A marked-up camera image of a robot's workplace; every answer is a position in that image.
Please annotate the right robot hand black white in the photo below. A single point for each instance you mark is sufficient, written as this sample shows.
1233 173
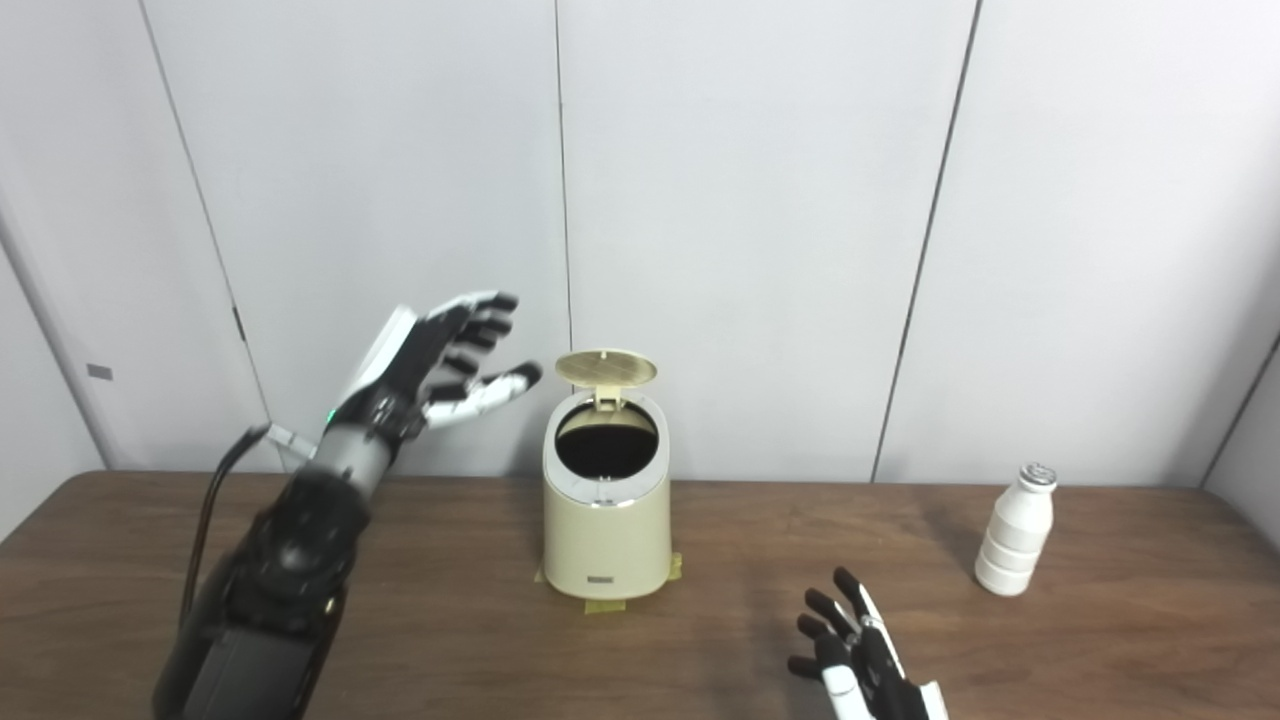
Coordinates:
875 680

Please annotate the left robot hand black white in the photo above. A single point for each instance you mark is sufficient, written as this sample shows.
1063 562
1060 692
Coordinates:
410 370

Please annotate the round cream bin lid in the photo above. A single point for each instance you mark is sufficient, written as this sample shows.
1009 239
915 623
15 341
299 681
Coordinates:
605 367

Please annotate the small white plastic bottle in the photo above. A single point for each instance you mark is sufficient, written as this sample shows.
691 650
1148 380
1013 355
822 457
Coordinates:
1015 540

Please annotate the cream-colored bin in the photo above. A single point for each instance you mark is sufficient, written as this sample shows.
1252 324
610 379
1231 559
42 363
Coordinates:
605 540

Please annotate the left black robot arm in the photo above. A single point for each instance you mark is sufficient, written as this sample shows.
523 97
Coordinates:
280 580

